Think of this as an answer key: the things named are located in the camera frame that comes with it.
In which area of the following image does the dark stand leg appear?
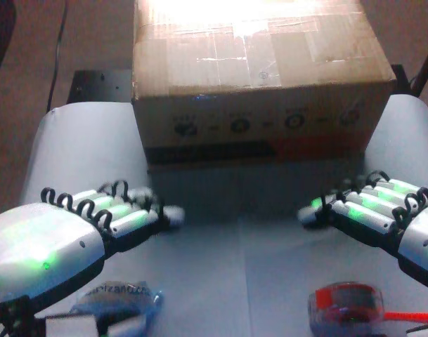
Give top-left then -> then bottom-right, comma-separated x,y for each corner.
410,31 -> 428,98

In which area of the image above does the blue snack packet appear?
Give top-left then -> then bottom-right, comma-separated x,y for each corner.
71,279 -> 164,319

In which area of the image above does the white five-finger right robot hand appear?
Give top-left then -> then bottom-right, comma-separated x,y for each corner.
297,171 -> 428,285

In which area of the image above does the white paper sheet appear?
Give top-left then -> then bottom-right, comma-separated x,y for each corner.
20,94 -> 428,337

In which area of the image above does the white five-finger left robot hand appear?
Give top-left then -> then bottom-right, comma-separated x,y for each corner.
0,179 -> 186,308

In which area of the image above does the brown cardboard box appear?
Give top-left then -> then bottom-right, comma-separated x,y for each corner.
131,0 -> 398,175

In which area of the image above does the thin black cable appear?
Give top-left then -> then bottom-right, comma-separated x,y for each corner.
48,0 -> 69,106

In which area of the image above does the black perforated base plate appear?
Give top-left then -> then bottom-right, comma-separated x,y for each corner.
68,64 -> 413,105

